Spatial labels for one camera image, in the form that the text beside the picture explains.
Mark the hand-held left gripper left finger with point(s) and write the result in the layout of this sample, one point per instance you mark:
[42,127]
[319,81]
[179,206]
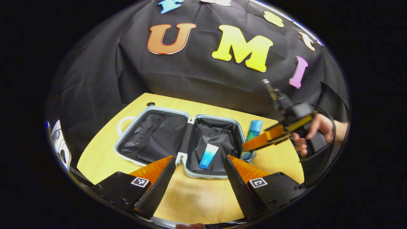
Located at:
[159,190]

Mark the light blue suitcase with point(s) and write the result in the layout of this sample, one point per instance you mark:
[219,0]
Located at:
[152,140]

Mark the white printed board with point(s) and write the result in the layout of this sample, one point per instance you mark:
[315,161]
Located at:
[60,144]

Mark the white and blue tube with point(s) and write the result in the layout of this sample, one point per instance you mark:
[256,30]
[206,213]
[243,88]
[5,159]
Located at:
[208,156]

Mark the black backdrop cloth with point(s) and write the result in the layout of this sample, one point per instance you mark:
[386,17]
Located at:
[197,79]

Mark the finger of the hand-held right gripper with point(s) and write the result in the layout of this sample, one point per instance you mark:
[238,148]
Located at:
[260,140]

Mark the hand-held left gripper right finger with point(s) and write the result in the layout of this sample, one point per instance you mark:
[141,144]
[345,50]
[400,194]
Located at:
[237,190]

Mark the green bottle with blue cap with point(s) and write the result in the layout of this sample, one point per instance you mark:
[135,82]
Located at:
[254,128]

